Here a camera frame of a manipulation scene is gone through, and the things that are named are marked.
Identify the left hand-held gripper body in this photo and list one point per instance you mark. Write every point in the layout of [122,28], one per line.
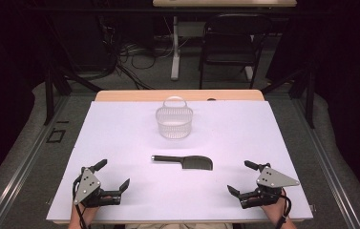
[87,186]

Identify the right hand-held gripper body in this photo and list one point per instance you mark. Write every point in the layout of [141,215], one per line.
[273,179]

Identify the white plastic mesh basket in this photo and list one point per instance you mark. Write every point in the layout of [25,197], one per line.
[173,122]

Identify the person's left hand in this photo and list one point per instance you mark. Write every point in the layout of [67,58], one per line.
[90,211]

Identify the person's right hand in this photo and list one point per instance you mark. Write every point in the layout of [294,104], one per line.
[274,210]

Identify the white table mat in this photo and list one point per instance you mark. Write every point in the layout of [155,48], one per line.
[174,194]

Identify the wooden table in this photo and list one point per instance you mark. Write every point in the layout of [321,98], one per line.
[130,95]

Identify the black metal stand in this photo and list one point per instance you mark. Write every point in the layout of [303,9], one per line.
[49,95]
[310,95]

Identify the black folding chair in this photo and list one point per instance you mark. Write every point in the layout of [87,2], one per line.
[231,47]

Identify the white-legged desk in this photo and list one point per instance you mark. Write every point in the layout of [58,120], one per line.
[175,54]

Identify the aluminium floor rail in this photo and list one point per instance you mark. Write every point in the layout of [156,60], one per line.
[330,165]
[25,165]

